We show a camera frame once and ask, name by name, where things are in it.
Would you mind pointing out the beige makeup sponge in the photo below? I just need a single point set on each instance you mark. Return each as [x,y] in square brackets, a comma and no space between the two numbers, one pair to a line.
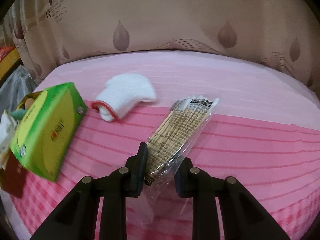
[29,102]

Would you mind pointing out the pink checked blanket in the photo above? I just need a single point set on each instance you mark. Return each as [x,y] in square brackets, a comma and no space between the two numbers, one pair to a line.
[250,155]

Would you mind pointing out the green tissue box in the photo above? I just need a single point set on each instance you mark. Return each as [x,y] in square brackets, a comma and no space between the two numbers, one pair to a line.
[47,130]

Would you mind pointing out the pale pink bed sheet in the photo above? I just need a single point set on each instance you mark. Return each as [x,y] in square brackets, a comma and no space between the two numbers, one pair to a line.
[200,75]

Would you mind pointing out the clear cotton swab packet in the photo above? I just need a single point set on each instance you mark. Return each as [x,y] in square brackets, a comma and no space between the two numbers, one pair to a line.
[175,130]

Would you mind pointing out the gold metal tin box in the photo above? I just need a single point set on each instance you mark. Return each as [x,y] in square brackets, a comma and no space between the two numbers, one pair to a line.
[12,175]

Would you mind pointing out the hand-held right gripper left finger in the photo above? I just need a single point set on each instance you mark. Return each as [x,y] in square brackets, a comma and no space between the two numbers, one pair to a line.
[141,160]

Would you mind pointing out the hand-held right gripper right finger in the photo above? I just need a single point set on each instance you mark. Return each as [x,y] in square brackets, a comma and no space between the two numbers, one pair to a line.
[182,180]

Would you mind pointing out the orange box with yellow label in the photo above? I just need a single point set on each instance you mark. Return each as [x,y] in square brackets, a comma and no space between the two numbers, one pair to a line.
[8,60]

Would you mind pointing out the beige leaf print curtain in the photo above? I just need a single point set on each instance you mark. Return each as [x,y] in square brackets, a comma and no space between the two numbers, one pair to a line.
[175,25]

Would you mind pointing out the pale blue plastic cover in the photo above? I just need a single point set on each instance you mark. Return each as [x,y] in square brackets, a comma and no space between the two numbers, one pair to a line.
[15,85]

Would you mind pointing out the white knit glove red cuff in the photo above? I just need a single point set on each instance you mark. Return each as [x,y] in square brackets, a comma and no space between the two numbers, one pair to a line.
[125,92]

